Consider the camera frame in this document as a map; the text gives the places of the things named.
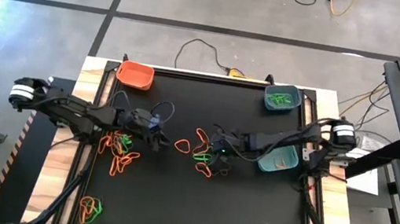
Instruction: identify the black table mat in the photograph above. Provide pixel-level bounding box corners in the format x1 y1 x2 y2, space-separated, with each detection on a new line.
74 60 331 224

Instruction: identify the orange plastic basket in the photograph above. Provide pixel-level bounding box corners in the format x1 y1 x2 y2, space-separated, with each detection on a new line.
113 58 157 92

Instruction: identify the yellow floor cable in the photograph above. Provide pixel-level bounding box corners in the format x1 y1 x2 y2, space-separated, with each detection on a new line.
324 0 358 20

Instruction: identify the black desk leg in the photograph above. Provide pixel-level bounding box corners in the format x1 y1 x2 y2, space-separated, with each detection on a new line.
343 132 400 186

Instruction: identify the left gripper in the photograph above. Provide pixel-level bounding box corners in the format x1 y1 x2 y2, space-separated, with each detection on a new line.
112 105 176 154

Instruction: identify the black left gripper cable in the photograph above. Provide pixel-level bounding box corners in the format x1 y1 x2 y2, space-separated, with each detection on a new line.
147 98 178 130

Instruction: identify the yellow power plug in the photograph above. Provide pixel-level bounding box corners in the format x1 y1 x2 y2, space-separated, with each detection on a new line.
226 67 250 80

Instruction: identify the teal plastic basket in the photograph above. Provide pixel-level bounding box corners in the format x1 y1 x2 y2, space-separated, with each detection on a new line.
255 139 302 177

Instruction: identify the white paper sheet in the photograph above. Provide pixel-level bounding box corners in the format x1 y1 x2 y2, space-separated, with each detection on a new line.
343 133 387 196

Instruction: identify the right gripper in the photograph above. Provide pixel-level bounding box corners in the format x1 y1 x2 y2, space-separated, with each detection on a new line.
204 127 252 178

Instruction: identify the heap of green rubber bands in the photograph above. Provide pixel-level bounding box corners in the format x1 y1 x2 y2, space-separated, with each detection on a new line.
266 90 295 108

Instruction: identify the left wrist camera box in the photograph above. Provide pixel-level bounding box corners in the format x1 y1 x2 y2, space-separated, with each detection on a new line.
144 112 164 133

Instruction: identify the black hazard-striped floor mat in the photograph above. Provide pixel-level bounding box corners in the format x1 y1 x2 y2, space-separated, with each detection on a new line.
0 68 79 224

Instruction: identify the dark blue plastic basket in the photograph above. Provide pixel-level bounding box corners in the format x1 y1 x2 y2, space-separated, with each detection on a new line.
262 82 305 116

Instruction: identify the green rubber band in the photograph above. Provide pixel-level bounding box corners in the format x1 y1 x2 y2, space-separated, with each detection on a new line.
191 150 215 165
84 196 106 224
116 134 135 155

